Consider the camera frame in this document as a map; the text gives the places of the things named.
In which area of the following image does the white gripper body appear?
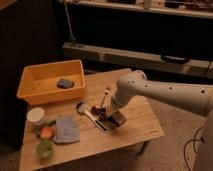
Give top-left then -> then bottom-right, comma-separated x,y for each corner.
105,96 -> 128,117

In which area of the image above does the brown rectangular eraser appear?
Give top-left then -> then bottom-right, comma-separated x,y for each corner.
112,111 -> 127,126

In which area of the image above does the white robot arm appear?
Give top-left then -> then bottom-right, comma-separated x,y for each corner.
106,70 -> 213,171

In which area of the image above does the small metal cup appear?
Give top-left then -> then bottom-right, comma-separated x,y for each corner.
108,118 -> 118,130

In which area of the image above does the dark grape bunch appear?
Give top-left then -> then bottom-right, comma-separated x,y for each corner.
91,106 -> 106,121

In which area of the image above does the blue folded cloth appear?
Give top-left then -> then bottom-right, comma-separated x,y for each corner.
53,115 -> 80,144

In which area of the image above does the green vegetable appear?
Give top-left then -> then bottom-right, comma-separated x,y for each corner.
34,119 -> 56,138

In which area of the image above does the metal stand pole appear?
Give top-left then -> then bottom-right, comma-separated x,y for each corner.
63,0 -> 76,45

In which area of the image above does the red apple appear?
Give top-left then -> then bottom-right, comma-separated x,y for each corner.
40,127 -> 54,140

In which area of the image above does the yellow plastic bin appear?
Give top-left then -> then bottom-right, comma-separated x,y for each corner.
17,60 -> 86,105

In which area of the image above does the white round container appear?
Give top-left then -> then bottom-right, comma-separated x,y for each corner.
27,107 -> 46,126

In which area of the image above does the green round fruit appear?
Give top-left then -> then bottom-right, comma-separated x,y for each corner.
36,140 -> 53,160

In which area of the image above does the upper shelf with items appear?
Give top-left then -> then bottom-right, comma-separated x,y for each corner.
57,0 -> 213,19

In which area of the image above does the white handled brush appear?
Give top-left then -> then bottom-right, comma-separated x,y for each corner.
76,102 -> 107,133

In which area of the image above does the black handle on rail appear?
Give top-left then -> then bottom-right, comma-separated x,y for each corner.
161,55 -> 190,64

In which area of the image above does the black cable on floor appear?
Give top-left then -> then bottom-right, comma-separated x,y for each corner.
183,128 -> 203,171

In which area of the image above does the grey metal shelf rail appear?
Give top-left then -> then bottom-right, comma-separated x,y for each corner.
62,42 -> 213,79

